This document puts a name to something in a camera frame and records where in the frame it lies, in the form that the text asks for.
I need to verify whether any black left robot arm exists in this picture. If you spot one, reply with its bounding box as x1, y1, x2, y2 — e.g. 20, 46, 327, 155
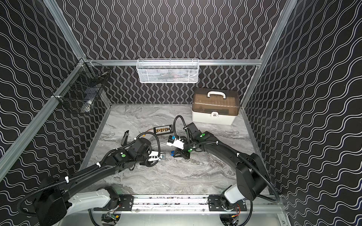
17, 133, 153, 226

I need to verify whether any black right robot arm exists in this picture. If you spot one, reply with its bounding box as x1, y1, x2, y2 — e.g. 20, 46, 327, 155
173, 115, 280, 206

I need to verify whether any white box brown lid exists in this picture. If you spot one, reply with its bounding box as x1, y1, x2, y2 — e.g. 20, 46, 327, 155
192, 88, 240, 125

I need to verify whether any black charging board with cable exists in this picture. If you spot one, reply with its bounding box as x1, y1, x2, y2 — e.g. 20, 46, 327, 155
147, 125, 174, 136

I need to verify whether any white mesh wall basket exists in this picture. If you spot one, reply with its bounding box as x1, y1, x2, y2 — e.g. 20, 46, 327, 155
136, 58, 200, 83

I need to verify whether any black wire wall basket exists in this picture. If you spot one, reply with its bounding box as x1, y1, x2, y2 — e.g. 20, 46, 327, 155
55, 62, 111, 114

